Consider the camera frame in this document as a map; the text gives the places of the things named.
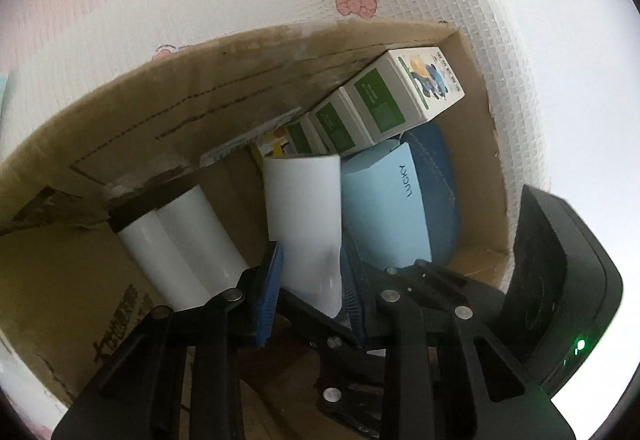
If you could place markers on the blue denim bag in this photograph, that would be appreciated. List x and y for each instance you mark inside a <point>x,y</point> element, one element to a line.
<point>440,200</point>

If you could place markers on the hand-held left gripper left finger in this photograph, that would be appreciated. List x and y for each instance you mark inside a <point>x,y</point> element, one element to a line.
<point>267,300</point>

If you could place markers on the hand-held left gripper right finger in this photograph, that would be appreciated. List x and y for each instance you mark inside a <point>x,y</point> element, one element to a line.
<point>356,315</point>

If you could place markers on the white and green carton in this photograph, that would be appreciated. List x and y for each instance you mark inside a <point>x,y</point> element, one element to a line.
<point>390,105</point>
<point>340,125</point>
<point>305,135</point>

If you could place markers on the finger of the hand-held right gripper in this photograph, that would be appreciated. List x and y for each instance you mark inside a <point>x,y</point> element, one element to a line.
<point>435,282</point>
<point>330,355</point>

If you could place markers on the cardboard box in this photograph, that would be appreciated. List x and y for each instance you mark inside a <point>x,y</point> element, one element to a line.
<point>150,120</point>

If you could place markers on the white cup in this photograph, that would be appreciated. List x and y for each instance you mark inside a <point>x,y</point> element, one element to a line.
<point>150,255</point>
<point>200,240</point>
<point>300,220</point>

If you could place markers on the yellow printed packet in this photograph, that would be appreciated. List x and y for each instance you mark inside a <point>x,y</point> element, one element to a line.
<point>272,147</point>

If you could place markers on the light blue case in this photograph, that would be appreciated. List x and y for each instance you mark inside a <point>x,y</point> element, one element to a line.
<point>380,210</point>

